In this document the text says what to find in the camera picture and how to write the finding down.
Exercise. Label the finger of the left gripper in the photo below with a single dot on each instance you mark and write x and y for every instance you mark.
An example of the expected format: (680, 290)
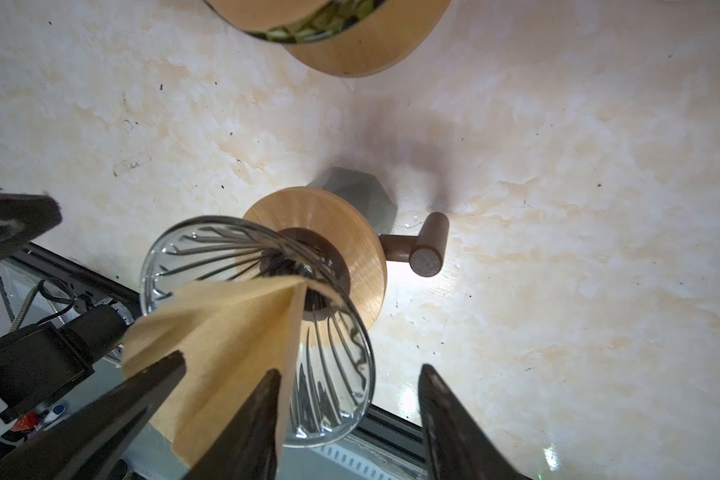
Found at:
(23, 218)
(88, 444)

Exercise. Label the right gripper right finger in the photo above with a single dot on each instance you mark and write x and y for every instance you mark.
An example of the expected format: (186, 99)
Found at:
(455, 446)

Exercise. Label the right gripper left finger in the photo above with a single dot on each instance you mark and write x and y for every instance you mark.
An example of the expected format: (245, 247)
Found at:
(247, 447)

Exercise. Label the grey ribbed glass dripper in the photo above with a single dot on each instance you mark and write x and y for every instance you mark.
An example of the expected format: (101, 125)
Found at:
(335, 368)

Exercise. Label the wooden dripper ring stand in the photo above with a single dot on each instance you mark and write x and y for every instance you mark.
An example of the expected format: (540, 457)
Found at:
(386, 37)

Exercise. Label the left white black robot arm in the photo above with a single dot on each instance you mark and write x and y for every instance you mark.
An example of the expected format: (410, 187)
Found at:
(41, 363)

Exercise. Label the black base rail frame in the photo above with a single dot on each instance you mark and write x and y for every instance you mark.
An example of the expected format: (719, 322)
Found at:
(366, 452)

